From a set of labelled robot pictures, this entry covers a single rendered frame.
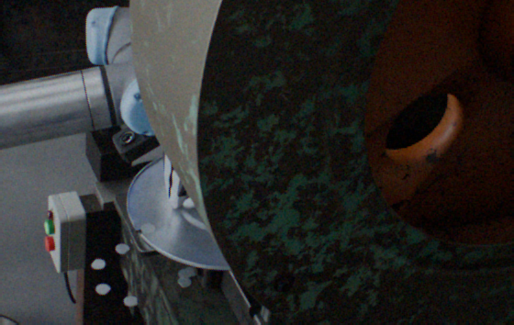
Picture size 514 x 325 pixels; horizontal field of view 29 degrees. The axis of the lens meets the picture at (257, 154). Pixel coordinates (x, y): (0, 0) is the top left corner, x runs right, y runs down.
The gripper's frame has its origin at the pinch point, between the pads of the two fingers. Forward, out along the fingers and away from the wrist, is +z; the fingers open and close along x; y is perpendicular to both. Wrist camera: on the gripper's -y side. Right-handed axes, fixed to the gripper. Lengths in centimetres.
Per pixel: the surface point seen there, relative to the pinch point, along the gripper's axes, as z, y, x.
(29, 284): 81, -6, 67
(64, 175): 81, 13, 106
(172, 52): -55, -19, -41
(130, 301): 15.0, -7.2, -4.8
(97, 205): 18.1, -4.5, 22.0
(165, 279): 15.2, -0.3, -1.6
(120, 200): 1.8, -6.7, 4.3
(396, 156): -36, 9, -38
